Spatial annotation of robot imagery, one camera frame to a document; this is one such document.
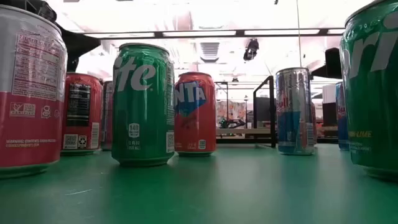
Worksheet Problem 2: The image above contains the red can with black label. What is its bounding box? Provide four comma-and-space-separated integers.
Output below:
60, 72, 104, 156

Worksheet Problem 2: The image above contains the green Sprite can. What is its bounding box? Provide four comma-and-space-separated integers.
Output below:
339, 0, 398, 181
111, 42, 176, 168

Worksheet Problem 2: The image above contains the orange-red Fanta can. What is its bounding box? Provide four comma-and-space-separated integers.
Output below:
174, 72, 217, 157

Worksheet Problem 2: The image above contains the colourful patterned cloth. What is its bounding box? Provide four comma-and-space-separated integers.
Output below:
216, 100, 246, 124

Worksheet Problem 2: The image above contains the green table mat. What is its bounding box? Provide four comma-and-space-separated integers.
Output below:
0, 142, 398, 224

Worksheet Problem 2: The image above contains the dark red soda can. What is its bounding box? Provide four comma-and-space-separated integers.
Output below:
101, 80, 114, 152

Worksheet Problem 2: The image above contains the green can right middle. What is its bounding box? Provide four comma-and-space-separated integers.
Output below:
275, 67, 315, 156

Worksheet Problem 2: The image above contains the white and black cabinet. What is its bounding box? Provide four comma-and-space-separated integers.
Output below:
322, 83, 338, 128

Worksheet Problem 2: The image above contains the blue silver Red Bull can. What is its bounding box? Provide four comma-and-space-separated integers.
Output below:
334, 81, 351, 152

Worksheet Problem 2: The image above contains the silver and red soda can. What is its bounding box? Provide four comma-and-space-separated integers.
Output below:
0, 4, 68, 180

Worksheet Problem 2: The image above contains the background black metal frame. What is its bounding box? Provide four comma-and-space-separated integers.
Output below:
214, 81, 230, 125

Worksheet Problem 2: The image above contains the black shelf end frame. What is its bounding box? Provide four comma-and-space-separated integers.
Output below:
252, 75, 277, 149

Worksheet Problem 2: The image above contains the black overhead camera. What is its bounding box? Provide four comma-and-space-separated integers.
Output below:
243, 38, 260, 62

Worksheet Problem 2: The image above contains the thin grey hanging cable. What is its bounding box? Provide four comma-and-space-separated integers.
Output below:
295, 0, 303, 69

